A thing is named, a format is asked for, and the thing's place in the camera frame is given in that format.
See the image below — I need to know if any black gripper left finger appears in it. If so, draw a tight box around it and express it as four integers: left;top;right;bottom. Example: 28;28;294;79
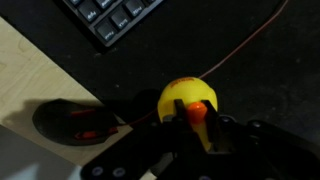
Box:
172;98;195;135

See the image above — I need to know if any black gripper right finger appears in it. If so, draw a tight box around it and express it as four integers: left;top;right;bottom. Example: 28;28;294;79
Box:
200;99;224;153

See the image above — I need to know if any yellow rubber duck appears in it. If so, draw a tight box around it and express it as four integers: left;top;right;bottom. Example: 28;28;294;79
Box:
157;76;219;153

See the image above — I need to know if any black desk mat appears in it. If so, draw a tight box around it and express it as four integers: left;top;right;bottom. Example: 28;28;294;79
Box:
0;0;320;148

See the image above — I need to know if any black mouse with red accents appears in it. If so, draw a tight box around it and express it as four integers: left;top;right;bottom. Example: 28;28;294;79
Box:
32;98;120;147

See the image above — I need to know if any black mechanical keyboard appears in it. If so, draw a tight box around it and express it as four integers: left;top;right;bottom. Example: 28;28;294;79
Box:
61;0;165;48

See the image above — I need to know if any red mouse cable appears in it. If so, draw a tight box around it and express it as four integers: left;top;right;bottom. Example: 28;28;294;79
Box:
118;0;290;128

